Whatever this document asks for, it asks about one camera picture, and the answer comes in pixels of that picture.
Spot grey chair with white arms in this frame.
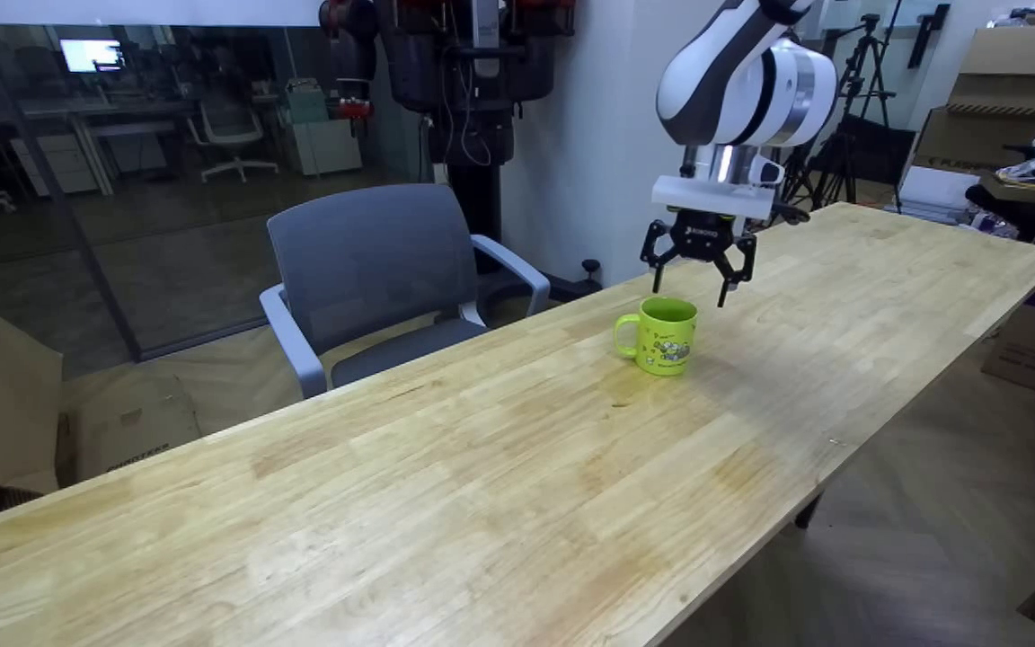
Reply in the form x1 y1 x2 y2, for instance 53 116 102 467
254 180 552 401

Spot white frosted glass strip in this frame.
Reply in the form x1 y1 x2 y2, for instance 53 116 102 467
0 0 326 28

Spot white drawer cabinet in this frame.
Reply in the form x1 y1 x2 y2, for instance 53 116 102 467
288 74 365 180

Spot black camera tripod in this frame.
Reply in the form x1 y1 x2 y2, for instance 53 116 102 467
780 10 905 232

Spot computer monitor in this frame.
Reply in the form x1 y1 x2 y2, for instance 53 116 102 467
59 35 126 80

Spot office desk behind glass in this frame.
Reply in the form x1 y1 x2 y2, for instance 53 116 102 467
12 98 188 201

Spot black chair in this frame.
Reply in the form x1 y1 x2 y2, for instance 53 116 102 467
810 116 917 208

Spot tall tan cardboard box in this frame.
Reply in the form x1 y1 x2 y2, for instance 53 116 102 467
911 19 1035 172

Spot red and black pedestal robot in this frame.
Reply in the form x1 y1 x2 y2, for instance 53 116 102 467
316 0 609 310

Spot white office chair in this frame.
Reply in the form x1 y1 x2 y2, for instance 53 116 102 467
188 98 285 188

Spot flat cardboard box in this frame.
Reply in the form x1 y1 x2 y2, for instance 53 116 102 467
53 357 206 484

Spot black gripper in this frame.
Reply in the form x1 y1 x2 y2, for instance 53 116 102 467
635 208 767 311

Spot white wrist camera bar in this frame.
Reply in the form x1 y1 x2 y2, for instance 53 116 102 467
646 172 782 231

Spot white box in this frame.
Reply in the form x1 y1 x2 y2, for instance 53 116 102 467
897 162 986 225

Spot black device on wall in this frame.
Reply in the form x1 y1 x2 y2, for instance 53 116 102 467
905 0 954 71

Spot green ceramic mug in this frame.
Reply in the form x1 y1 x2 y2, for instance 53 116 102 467
611 291 700 381

